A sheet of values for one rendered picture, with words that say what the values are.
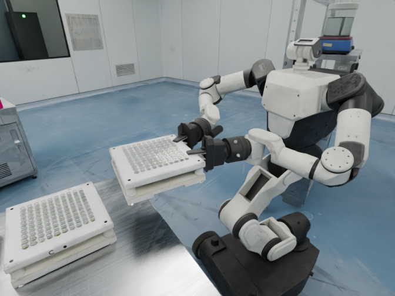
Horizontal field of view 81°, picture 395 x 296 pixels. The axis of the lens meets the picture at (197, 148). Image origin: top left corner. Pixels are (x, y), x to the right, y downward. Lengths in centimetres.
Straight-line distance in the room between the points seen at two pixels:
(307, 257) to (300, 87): 105
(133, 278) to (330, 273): 141
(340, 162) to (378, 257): 142
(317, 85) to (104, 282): 88
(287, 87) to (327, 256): 130
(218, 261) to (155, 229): 77
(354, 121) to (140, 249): 73
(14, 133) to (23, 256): 205
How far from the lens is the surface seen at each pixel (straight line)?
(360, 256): 205
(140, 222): 80
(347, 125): 83
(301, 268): 158
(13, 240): 78
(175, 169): 68
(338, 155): 75
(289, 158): 79
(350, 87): 90
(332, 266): 190
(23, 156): 277
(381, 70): 495
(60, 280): 74
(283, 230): 149
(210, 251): 150
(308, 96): 94
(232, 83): 120
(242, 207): 111
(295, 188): 213
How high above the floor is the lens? 137
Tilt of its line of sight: 27 degrees down
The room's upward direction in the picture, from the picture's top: straight up
